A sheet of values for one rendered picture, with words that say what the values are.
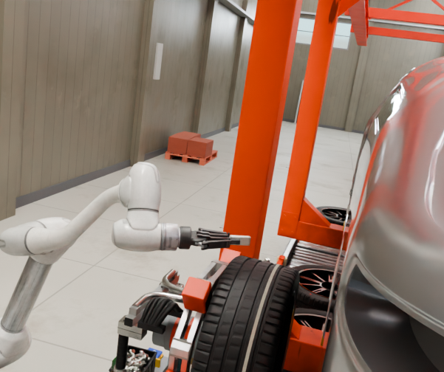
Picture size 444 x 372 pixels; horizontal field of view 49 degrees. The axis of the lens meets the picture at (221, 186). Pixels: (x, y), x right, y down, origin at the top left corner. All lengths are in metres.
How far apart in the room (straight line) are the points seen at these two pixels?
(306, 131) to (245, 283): 2.55
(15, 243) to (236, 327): 0.86
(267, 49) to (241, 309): 1.08
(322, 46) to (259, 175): 2.05
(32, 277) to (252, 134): 1.08
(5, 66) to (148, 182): 3.76
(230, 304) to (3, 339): 1.13
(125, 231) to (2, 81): 3.78
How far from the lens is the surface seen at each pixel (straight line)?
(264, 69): 2.09
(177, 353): 1.60
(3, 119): 5.26
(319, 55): 4.00
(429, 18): 10.67
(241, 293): 1.58
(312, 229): 4.15
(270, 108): 2.08
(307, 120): 4.01
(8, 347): 2.35
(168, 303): 1.67
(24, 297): 2.22
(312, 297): 3.22
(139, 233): 1.55
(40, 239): 1.85
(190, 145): 9.40
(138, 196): 1.57
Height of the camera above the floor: 1.81
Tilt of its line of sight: 13 degrees down
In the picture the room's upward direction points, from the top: 8 degrees clockwise
